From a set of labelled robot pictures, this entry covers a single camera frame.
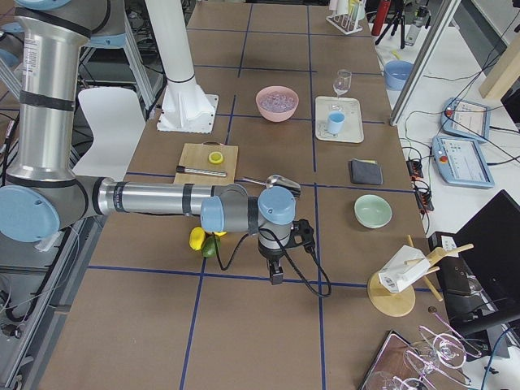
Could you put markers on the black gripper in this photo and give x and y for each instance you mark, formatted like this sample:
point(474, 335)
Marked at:
point(271, 256)

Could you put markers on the silver metal ice scoop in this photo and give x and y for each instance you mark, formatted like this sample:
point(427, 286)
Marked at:
point(277, 180)

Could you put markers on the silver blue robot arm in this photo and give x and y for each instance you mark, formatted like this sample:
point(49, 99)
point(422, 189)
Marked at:
point(43, 195)

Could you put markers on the light blue plastic cup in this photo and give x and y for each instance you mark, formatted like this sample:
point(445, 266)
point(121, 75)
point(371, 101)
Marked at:
point(335, 121)

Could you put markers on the pink bowl of ice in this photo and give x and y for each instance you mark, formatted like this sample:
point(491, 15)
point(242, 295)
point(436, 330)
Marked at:
point(277, 103)

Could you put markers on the green lime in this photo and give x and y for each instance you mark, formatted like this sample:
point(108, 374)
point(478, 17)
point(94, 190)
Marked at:
point(210, 247)

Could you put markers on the mint green bowl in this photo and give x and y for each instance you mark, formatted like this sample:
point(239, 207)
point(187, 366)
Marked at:
point(372, 211)

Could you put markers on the lemon half slice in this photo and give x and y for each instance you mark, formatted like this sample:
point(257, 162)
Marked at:
point(215, 157)

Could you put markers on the grey folded cloth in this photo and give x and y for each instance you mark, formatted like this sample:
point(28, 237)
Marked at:
point(365, 172)

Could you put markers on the white carton box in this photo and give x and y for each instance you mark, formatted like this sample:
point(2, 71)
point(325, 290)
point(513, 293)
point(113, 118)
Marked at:
point(406, 266)

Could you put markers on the wooden mug tree stand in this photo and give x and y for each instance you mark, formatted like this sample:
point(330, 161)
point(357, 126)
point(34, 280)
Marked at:
point(402, 303)

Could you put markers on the steel cylinder black cap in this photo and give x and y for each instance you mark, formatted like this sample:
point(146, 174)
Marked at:
point(202, 172)

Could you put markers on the wooden cutting board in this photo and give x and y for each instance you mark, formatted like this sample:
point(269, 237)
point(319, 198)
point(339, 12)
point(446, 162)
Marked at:
point(197, 156)

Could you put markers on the cream serving tray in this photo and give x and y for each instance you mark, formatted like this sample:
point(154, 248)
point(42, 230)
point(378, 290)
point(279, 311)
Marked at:
point(351, 132)

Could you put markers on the clear wine glass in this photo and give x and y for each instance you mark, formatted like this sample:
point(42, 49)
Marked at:
point(342, 82)

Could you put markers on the near blue teach pendant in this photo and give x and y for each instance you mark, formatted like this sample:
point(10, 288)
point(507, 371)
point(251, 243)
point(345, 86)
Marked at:
point(460, 162)

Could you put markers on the blue teach pendant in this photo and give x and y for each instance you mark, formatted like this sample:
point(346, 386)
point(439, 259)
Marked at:
point(461, 118)
point(460, 162)

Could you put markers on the black monitor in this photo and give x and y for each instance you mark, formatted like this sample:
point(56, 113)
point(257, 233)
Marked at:
point(494, 261)

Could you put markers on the white plastic chair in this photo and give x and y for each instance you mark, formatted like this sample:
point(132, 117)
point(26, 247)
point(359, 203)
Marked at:
point(117, 123)

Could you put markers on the blue bowl on side table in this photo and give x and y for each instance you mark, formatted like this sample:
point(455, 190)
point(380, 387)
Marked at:
point(396, 73)

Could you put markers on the far blue teach pendant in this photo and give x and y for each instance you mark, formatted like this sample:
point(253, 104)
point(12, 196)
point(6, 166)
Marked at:
point(461, 118)

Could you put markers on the black tripod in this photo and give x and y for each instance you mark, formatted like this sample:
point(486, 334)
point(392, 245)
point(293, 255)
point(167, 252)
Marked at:
point(397, 21)

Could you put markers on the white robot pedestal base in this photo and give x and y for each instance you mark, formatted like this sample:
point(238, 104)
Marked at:
point(185, 106)

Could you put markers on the white wire cup rack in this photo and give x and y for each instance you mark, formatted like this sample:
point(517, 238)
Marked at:
point(346, 15)

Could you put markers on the aluminium frame post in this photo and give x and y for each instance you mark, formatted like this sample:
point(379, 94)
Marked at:
point(441, 22)

